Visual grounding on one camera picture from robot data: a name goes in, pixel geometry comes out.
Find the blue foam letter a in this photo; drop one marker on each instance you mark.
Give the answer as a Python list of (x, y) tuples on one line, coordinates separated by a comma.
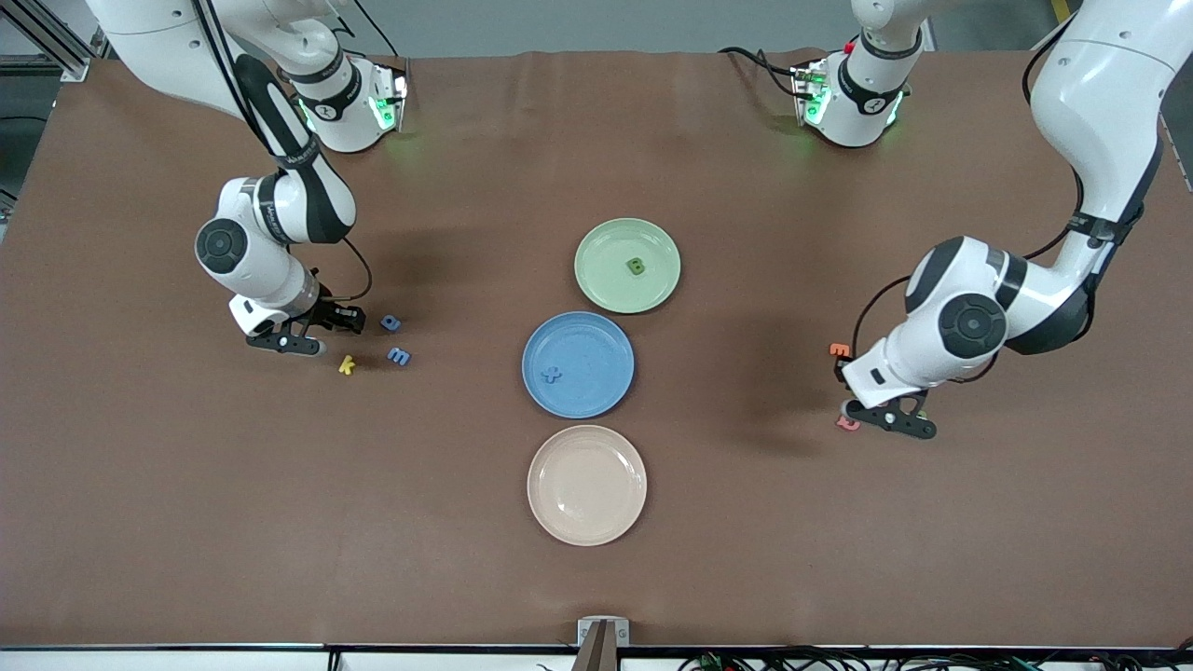
[(390, 322)]

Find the blue foam letter m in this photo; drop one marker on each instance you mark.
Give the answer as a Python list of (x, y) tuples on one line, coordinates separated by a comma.
[(399, 356)]

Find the green foam letter B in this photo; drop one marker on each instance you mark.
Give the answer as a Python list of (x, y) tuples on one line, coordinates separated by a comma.
[(637, 267)]

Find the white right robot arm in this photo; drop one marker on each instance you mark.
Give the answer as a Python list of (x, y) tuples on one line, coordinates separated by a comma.
[(270, 280)]

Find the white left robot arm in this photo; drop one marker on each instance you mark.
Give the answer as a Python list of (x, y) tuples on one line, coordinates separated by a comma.
[(1100, 93)]

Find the yellow foam letter k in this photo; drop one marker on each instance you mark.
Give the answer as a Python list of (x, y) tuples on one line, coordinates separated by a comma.
[(346, 365)]

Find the brown table cover sheet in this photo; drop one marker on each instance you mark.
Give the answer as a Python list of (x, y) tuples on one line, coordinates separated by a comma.
[(186, 522)]

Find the silver connector box green light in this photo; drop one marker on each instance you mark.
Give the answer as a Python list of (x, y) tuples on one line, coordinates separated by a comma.
[(807, 93), (391, 98)]

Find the blue round plate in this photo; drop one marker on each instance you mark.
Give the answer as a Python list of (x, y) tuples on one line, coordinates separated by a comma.
[(610, 340)]

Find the green round plate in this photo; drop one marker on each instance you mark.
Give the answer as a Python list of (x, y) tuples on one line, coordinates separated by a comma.
[(606, 289)]

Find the beige round plate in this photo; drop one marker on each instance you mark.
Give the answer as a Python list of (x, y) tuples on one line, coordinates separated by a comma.
[(587, 485)]

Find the aluminium frame profile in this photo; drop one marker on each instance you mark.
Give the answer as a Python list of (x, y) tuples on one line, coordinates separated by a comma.
[(73, 67)]

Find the white table edge rail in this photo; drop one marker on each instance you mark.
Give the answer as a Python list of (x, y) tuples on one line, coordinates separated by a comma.
[(140, 660)]

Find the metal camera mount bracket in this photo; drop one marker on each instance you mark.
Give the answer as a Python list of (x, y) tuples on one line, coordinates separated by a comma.
[(603, 652)]

